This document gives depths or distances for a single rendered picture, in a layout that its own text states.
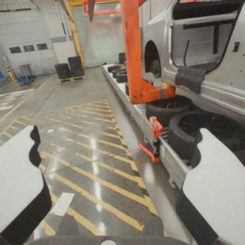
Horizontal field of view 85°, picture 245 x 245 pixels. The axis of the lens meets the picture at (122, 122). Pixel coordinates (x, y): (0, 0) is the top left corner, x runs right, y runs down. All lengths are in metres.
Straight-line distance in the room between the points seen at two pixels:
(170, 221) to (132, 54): 1.75
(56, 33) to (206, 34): 11.08
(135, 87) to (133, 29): 0.66
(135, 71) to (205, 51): 1.05
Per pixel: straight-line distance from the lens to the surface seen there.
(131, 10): 1.85
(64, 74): 7.73
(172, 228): 1.40
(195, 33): 2.29
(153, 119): 1.58
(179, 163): 1.26
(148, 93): 1.99
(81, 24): 12.36
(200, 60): 2.30
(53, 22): 12.53
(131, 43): 1.82
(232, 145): 1.40
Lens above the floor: 1.29
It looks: 30 degrees down
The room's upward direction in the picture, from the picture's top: 8 degrees counter-clockwise
